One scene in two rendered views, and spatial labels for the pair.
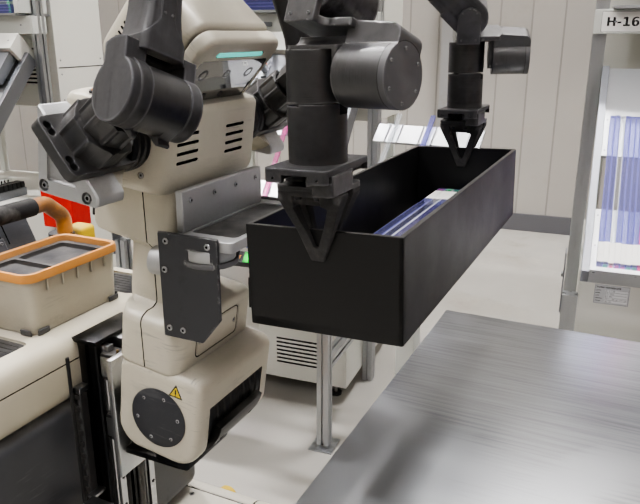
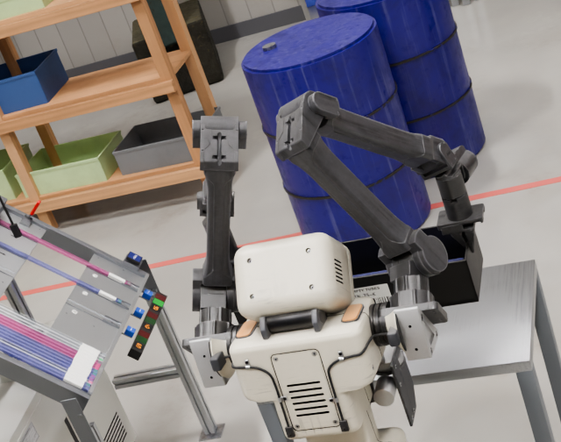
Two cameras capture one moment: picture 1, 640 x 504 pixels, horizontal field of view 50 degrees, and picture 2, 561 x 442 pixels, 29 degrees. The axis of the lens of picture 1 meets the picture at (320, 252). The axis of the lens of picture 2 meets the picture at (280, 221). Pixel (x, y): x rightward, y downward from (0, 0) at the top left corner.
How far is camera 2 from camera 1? 262 cm
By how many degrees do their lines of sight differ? 85
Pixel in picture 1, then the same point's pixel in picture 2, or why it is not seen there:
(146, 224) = (365, 390)
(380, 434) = (433, 363)
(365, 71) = (473, 162)
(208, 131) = not seen: hidden behind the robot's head
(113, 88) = (436, 252)
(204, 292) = (407, 374)
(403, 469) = (459, 346)
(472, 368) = not seen: hidden behind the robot
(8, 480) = not seen: outside the picture
